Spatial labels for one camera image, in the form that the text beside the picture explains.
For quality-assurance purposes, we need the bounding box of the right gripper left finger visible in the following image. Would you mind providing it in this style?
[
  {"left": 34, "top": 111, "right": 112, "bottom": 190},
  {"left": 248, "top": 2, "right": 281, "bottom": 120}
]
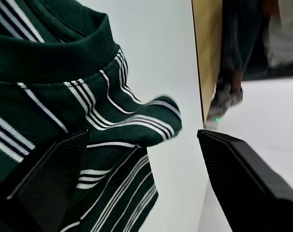
[{"left": 0, "top": 130, "right": 89, "bottom": 232}]

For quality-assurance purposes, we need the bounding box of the green white striped T-shirt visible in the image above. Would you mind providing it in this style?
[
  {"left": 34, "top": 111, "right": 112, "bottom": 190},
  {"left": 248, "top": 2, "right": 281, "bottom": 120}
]
[{"left": 0, "top": 0, "right": 182, "bottom": 232}]

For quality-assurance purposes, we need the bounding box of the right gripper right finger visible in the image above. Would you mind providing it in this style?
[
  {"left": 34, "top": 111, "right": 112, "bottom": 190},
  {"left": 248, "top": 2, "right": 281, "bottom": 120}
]
[{"left": 196, "top": 129, "right": 293, "bottom": 232}]

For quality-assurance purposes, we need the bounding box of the person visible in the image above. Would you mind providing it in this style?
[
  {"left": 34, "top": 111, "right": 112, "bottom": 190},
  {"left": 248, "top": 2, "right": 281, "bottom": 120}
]
[{"left": 208, "top": 0, "right": 293, "bottom": 119}]

